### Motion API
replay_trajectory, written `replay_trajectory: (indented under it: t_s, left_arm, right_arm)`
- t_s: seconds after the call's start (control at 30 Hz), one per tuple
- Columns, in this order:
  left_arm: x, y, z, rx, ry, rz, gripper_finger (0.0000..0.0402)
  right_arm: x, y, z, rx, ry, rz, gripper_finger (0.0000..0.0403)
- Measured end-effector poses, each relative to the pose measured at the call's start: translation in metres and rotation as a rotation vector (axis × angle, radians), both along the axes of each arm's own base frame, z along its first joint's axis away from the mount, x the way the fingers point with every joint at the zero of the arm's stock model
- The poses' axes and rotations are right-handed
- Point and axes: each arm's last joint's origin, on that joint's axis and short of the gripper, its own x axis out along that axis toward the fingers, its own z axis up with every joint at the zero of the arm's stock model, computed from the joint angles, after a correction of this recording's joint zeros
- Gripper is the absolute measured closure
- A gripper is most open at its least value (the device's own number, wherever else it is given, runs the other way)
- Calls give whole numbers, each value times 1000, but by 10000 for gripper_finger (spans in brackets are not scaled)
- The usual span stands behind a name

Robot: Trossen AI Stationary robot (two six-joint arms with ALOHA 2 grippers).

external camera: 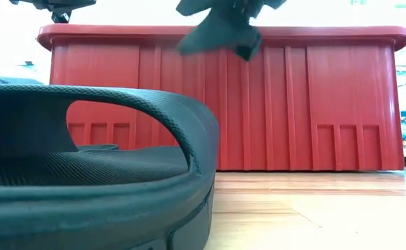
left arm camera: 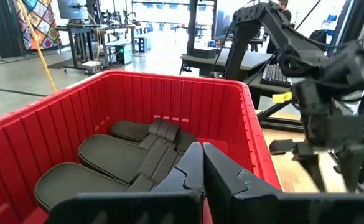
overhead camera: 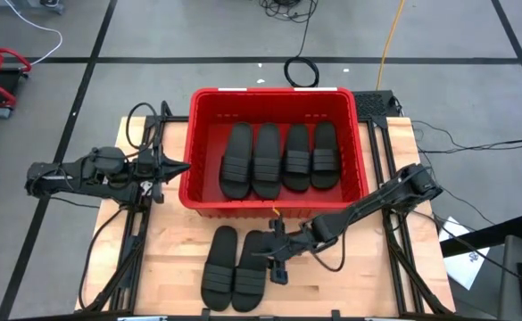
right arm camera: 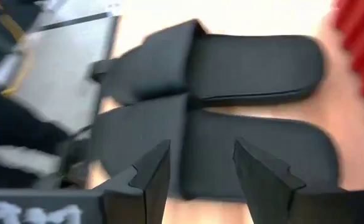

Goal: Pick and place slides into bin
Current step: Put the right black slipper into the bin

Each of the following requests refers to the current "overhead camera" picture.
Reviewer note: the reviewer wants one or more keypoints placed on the white label strip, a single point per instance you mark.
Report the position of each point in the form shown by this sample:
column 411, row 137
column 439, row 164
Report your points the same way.
column 232, row 89
column 315, row 88

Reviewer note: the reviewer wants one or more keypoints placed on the white paper sheet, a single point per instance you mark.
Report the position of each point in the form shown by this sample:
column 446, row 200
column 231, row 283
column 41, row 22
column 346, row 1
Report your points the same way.
column 466, row 258

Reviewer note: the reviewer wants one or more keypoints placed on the black aluminium frame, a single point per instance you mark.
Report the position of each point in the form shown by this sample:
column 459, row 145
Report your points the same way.
column 394, row 267
column 129, row 243

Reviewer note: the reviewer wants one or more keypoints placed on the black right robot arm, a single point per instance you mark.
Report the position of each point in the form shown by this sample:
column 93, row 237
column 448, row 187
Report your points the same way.
column 376, row 196

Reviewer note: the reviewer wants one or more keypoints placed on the red plastic bin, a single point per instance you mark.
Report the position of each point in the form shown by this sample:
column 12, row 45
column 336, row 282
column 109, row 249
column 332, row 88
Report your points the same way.
column 198, row 147

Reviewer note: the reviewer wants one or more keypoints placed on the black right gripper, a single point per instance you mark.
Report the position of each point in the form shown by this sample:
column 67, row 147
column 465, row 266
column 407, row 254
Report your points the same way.
column 287, row 245

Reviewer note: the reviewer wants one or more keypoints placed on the black vented box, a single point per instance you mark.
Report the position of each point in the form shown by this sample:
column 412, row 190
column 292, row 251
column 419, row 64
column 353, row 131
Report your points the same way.
column 374, row 104

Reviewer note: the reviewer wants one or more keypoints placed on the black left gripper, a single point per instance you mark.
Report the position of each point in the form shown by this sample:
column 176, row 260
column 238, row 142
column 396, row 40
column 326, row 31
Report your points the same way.
column 157, row 178

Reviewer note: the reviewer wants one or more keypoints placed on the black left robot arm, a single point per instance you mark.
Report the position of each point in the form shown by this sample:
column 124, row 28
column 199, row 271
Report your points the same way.
column 82, row 178

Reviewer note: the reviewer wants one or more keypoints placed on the black foam slide sandal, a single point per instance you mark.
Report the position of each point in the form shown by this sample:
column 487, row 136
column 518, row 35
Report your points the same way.
column 219, row 267
column 325, row 153
column 296, row 156
column 236, row 160
column 249, row 285
column 266, row 160

